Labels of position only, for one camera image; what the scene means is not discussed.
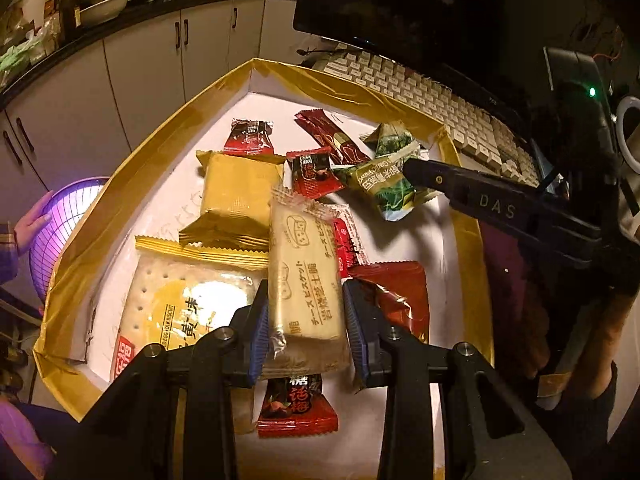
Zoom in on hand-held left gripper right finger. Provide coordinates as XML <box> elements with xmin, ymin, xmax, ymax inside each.
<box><xmin>341</xmin><ymin>278</ymin><xmax>573</xmax><ymax>480</ymax></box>

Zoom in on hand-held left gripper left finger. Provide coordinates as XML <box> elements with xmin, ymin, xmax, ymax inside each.
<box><xmin>45</xmin><ymin>276</ymin><xmax>271</xmax><ymax>480</ymax></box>

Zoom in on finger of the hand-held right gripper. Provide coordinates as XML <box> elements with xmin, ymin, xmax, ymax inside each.
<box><xmin>402</xmin><ymin>157</ymin><xmax>606</xmax><ymax>261</ymax></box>

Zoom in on large red snack packet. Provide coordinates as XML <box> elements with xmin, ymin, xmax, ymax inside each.
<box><xmin>347</xmin><ymin>260</ymin><xmax>431</xmax><ymax>346</ymax></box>

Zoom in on beige cheese biscuit packet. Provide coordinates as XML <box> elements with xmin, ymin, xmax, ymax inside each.
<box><xmin>261</xmin><ymin>186</ymin><xmax>351</xmax><ymax>381</ymax></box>

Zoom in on red plum candy packet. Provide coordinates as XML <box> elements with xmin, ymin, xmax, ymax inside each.
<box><xmin>256</xmin><ymin>372</ymin><xmax>339</xmax><ymax>438</ymax></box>

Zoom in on large gold-edged cracker packet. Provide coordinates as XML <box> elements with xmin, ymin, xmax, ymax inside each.
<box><xmin>109</xmin><ymin>235</ymin><xmax>271</xmax><ymax>436</ymax></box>

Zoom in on white and red candy packet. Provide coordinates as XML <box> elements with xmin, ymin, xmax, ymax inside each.
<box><xmin>325</xmin><ymin>204</ymin><xmax>370</xmax><ymax>281</ymax></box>

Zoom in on green pea snack packet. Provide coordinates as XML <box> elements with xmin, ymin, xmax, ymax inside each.
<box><xmin>334</xmin><ymin>155</ymin><xmax>443</xmax><ymax>223</ymax></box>

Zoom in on dark green snack packet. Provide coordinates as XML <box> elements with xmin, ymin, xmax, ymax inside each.
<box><xmin>360</xmin><ymin>121</ymin><xmax>421</xmax><ymax>161</ymax></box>

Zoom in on plain gold snack packet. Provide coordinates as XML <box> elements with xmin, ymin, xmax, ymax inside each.
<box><xmin>179</xmin><ymin>149</ymin><xmax>286</xmax><ymax>252</ymax></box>

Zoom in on small red black packet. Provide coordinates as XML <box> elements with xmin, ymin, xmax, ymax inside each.
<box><xmin>286</xmin><ymin>146</ymin><xmax>347</xmax><ymax>197</ymax></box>
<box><xmin>222</xmin><ymin>118</ymin><xmax>277</xmax><ymax>157</ymax></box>

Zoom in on long dark red packet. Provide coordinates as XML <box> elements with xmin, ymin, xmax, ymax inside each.
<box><xmin>294</xmin><ymin>109</ymin><xmax>373</xmax><ymax>166</ymax></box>

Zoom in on gold-edged white box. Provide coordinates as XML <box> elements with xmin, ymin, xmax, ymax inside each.
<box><xmin>32</xmin><ymin>57</ymin><xmax>496</xmax><ymax>480</ymax></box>

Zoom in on person's right forearm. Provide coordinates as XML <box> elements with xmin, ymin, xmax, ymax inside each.
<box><xmin>540</xmin><ymin>360</ymin><xmax>640</xmax><ymax>480</ymax></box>

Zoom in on person's right hand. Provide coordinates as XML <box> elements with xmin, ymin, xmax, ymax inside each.
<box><xmin>590</xmin><ymin>287</ymin><xmax>633</xmax><ymax>367</ymax></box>

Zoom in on maroon tablecloth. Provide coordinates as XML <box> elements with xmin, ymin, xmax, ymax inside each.
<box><xmin>480</xmin><ymin>220</ymin><xmax>546</xmax><ymax>376</ymax></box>

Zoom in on white keyboard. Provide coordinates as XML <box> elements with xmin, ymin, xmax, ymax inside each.
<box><xmin>310</xmin><ymin>45</ymin><xmax>543</xmax><ymax>186</ymax></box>

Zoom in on black monitor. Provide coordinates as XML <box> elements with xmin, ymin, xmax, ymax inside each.
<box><xmin>292</xmin><ymin>0</ymin><xmax>551</xmax><ymax>91</ymax></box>

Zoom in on purple glowing fan heater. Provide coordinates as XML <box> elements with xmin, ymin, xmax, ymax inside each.
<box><xmin>27</xmin><ymin>176</ymin><xmax>111</xmax><ymax>306</ymax></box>

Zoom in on purple quilted cloth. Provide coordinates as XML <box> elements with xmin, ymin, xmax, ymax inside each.
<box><xmin>0</xmin><ymin>395</ymin><xmax>56</xmax><ymax>480</ymax></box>

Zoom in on white kitchen cabinets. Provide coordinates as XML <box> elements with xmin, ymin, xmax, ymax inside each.
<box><xmin>0</xmin><ymin>0</ymin><xmax>301</xmax><ymax>301</ymax></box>

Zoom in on metal bowl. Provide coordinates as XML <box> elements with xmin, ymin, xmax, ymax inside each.
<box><xmin>77</xmin><ymin>0</ymin><xmax>132</xmax><ymax>28</ymax></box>

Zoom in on green plastic bag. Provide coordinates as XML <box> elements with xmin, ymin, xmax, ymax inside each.
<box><xmin>0</xmin><ymin>30</ymin><xmax>46</xmax><ymax>86</ymax></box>

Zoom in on dark glass bottle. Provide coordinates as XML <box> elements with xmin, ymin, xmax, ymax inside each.
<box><xmin>59</xmin><ymin>0</ymin><xmax>81</xmax><ymax>41</ymax></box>

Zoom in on white ring light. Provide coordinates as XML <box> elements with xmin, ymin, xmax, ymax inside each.
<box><xmin>612</xmin><ymin>96</ymin><xmax>640</xmax><ymax>171</ymax></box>

